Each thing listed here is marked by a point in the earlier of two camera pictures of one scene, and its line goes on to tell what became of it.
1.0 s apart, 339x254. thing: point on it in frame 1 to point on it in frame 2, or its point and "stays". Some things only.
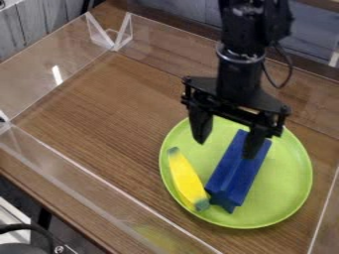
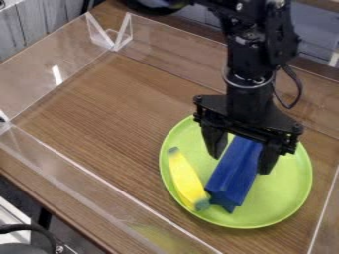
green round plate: (280, 188) stays
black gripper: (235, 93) to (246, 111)
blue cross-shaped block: (232, 179) stays
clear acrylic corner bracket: (99, 37) stays
